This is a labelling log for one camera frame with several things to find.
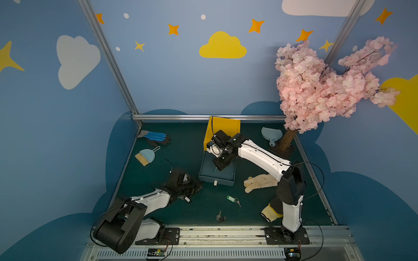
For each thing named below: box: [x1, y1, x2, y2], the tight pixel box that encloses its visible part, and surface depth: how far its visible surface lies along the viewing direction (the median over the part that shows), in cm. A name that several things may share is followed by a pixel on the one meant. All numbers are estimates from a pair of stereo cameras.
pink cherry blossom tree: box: [275, 37, 401, 152], surface depth 67 cm
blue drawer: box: [198, 151, 237, 187], surface depth 84 cm
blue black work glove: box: [137, 130, 171, 147], surface depth 113 cm
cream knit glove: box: [243, 173, 279, 194], surface depth 93 cm
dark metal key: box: [216, 209, 228, 222], surface depth 82 cm
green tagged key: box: [226, 195, 242, 208], surface depth 87 cm
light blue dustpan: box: [261, 126, 284, 147], surface depth 117 cm
